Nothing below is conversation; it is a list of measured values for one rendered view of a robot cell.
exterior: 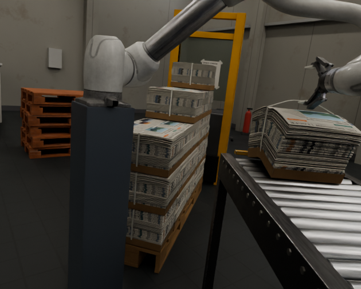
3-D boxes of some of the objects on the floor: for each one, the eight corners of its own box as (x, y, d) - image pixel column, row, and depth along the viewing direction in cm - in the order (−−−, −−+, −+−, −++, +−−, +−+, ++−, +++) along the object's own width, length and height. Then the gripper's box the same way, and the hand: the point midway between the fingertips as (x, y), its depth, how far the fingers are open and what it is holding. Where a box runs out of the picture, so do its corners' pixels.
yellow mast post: (213, 184, 329) (236, 12, 288) (214, 182, 337) (237, 14, 296) (220, 186, 327) (246, 12, 286) (222, 183, 335) (246, 15, 294)
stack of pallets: (95, 140, 475) (97, 91, 457) (114, 152, 417) (118, 97, 399) (18, 144, 407) (17, 86, 389) (29, 159, 348) (28, 92, 330)
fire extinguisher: (253, 135, 693) (258, 109, 679) (246, 136, 677) (250, 108, 662) (244, 133, 715) (248, 107, 701) (236, 133, 699) (240, 106, 684)
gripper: (332, 42, 97) (301, 53, 118) (317, 115, 101) (290, 113, 122) (353, 45, 98) (318, 55, 119) (337, 118, 101) (306, 115, 122)
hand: (305, 84), depth 119 cm, fingers open, 14 cm apart
